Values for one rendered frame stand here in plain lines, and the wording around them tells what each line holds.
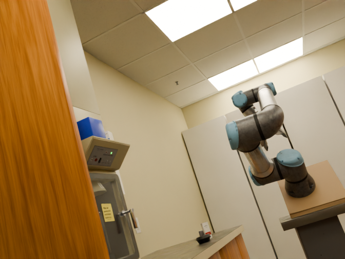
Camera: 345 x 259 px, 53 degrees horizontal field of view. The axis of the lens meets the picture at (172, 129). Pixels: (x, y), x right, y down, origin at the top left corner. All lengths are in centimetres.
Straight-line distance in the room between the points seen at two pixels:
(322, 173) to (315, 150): 232
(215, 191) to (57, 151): 320
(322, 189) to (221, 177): 261
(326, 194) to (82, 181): 117
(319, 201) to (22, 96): 144
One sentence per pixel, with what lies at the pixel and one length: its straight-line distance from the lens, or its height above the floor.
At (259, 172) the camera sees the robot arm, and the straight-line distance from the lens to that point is 173.
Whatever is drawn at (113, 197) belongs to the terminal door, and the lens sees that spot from 160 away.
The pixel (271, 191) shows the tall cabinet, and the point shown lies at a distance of 429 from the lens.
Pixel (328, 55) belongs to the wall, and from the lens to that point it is 501.
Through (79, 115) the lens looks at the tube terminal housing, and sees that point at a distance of 163.
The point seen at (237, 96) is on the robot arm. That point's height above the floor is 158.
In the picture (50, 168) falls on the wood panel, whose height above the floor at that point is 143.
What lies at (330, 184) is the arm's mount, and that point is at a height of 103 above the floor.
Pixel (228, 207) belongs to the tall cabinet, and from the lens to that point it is 438.
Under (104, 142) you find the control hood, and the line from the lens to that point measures 149.
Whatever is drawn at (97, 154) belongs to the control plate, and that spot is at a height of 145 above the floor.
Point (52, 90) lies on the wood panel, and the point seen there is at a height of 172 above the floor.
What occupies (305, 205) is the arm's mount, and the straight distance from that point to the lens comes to 184.
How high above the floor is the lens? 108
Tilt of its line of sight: 15 degrees up
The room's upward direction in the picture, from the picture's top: 18 degrees counter-clockwise
